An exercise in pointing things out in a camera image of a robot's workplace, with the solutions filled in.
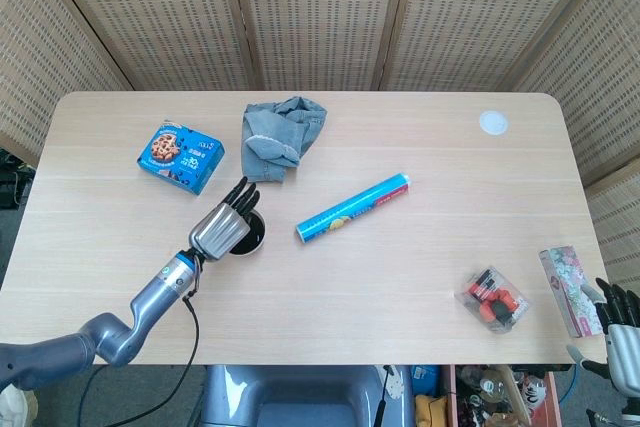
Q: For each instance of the blue cookie box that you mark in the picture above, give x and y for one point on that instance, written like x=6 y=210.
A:
x=180 y=157

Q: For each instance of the blue plastic container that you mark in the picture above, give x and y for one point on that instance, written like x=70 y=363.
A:
x=425 y=378

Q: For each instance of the pink floral carton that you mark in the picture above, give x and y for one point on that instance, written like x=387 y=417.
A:
x=570 y=287

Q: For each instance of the red crate of clutter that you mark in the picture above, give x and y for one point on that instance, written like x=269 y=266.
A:
x=500 y=397

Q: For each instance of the crumpled blue denim cloth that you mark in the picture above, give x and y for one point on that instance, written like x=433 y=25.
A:
x=272 y=142

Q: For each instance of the blue food wrap roll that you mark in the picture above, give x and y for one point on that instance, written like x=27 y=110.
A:
x=350 y=209

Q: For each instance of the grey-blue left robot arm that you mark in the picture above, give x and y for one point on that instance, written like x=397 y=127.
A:
x=150 y=302

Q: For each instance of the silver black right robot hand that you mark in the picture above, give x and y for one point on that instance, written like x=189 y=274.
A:
x=622 y=352

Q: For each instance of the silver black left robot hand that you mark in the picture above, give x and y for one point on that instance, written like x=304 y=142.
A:
x=220 y=232

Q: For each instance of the white round table grommet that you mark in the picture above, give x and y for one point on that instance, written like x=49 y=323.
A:
x=494 y=122

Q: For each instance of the woven bamboo folding screen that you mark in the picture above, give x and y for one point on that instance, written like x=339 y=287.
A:
x=320 y=17

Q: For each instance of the yellow cloth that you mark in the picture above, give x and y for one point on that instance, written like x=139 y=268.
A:
x=431 y=409

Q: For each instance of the grey-blue robot torso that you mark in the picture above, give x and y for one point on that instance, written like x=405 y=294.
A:
x=300 y=397

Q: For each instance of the bag of red batteries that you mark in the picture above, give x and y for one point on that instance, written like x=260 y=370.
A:
x=492 y=299

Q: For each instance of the cup of black coffee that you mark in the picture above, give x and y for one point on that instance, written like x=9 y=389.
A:
x=256 y=237

